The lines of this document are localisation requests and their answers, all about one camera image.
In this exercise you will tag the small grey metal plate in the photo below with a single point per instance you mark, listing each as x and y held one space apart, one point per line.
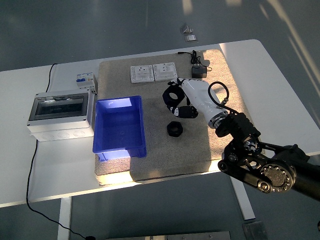
255 231

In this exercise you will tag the black hexagonal nut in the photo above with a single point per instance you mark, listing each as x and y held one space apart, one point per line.
175 132
168 98

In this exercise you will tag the grey-brown mat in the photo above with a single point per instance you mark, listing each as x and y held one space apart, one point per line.
155 100

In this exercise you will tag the white and black robot right hand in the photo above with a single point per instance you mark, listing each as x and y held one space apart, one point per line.
197 95

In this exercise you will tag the closed metal floor socket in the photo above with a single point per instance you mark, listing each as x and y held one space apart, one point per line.
190 38

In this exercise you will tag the white table leg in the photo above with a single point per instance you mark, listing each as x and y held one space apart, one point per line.
64 220
246 205

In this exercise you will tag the white distribution box, dark window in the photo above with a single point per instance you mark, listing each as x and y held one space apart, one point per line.
60 125

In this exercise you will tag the open metal floor socket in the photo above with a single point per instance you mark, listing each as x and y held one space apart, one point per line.
186 28

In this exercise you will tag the white wall socket panel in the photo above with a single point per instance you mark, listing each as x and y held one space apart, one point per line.
141 74
165 71

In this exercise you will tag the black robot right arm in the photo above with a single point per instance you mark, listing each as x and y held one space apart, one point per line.
240 125

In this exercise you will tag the white and blue circuit breaker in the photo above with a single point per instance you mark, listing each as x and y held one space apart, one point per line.
85 81

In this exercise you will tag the wide grey metal plate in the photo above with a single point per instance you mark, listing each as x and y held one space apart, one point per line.
175 236

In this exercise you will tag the blue plastic box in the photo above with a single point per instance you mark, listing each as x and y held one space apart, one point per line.
117 125

